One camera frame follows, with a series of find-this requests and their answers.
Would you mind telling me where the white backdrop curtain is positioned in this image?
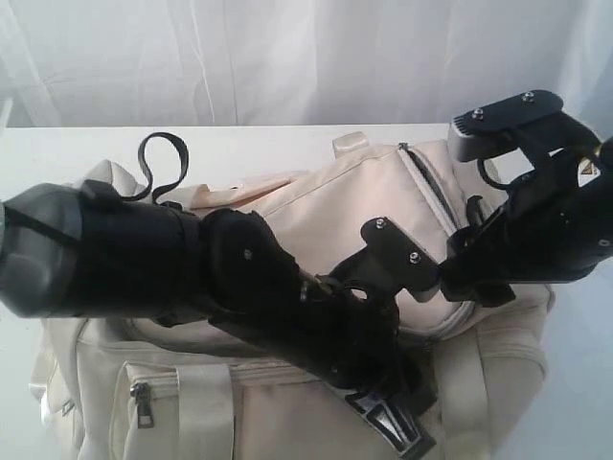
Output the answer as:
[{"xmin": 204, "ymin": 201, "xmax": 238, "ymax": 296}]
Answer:
[{"xmin": 1, "ymin": 1, "xmax": 612, "ymax": 132}]

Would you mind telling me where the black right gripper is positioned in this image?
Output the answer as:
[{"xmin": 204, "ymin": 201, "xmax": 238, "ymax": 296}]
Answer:
[{"xmin": 441, "ymin": 161, "xmax": 612, "ymax": 307}]

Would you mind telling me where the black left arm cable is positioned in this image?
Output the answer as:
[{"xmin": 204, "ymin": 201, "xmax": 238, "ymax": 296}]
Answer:
[{"xmin": 137, "ymin": 132, "xmax": 191, "ymax": 207}]

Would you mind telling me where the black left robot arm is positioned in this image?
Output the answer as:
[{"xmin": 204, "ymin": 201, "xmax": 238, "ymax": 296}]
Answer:
[{"xmin": 1, "ymin": 180, "xmax": 439, "ymax": 459}]

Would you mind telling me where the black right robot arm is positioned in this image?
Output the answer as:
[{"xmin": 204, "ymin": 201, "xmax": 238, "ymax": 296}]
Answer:
[{"xmin": 441, "ymin": 142, "xmax": 612, "ymax": 308}]

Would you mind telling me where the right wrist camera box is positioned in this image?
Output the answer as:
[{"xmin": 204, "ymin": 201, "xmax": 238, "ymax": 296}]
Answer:
[{"xmin": 447, "ymin": 89, "xmax": 563, "ymax": 163}]

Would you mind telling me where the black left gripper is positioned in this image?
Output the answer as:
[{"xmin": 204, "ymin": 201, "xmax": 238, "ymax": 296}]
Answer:
[{"xmin": 200, "ymin": 211, "xmax": 436, "ymax": 460}]

